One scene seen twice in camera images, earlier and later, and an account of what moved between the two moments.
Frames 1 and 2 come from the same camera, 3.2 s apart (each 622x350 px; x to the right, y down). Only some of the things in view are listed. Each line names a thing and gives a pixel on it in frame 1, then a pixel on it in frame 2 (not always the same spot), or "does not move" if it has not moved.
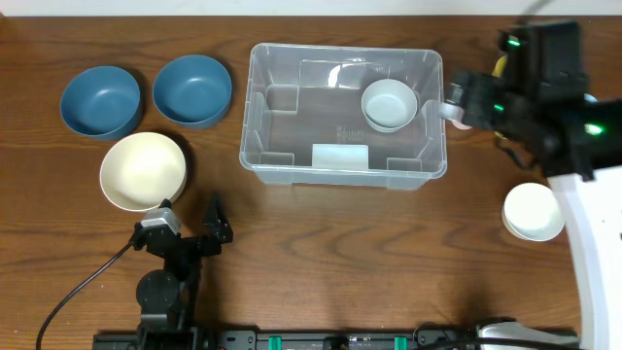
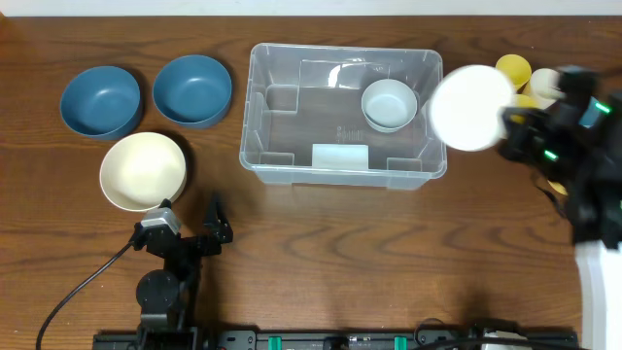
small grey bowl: [389, 104] does not move
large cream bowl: [141, 170] does not move
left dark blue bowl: [101, 103] does not move
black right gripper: [463, 95] → [523, 130]
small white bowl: [532, 212] → [466, 106]
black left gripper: [190, 243] does not move
